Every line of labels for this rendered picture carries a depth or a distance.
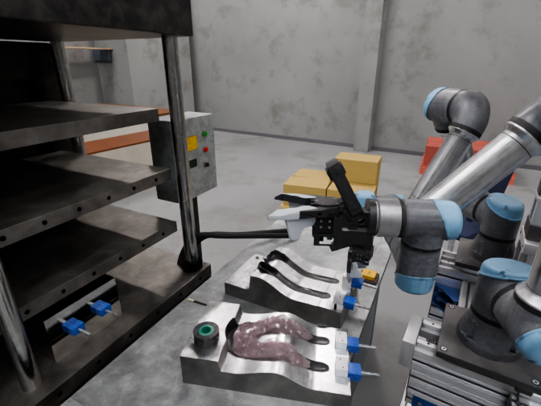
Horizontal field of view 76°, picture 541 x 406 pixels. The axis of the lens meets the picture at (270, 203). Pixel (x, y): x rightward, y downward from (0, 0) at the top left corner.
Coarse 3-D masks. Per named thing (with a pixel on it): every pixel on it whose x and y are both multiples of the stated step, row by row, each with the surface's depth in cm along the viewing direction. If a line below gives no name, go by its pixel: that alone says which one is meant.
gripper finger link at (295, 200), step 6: (276, 198) 75; (282, 198) 74; (288, 198) 73; (294, 198) 72; (300, 198) 71; (306, 198) 70; (312, 198) 70; (294, 204) 74; (300, 204) 71; (306, 204) 70
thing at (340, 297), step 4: (336, 292) 128; (340, 292) 128; (344, 292) 128; (336, 296) 126; (340, 296) 126; (344, 296) 126; (348, 296) 128; (336, 300) 127; (340, 300) 126; (344, 300) 126; (348, 300) 126; (352, 300) 126; (356, 300) 127; (344, 304) 126; (348, 304) 125; (352, 304) 125; (356, 304) 126; (360, 304) 125; (348, 308) 126; (352, 308) 125; (364, 308) 125; (368, 308) 124
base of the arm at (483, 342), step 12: (468, 312) 90; (468, 324) 88; (480, 324) 85; (492, 324) 83; (468, 336) 89; (480, 336) 85; (492, 336) 83; (504, 336) 82; (468, 348) 88; (480, 348) 85; (492, 348) 84; (504, 348) 83; (492, 360) 84; (504, 360) 83; (516, 360) 84
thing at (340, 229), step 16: (336, 208) 63; (368, 208) 65; (320, 224) 65; (336, 224) 64; (352, 224) 66; (368, 224) 65; (320, 240) 66; (336, 240) 65; (352, 240) 66; (368, 240) 66
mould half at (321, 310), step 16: (288, 256) 151; (240, 272) 151; (256, 272) 138; (288, 272) 142; (320, 272) 147; (336, 272) 146; (240, 288) 141; (256, 288) 137; (272, 288) 133; (288, 288) 135; (320, 288) 136; (336, 288) 135; (272, 304) 136; (288, 304) 132; (304, 304) 129; (320, 304) 126; (304, 320) 131; (320, 320) 128; (336, 320) 124
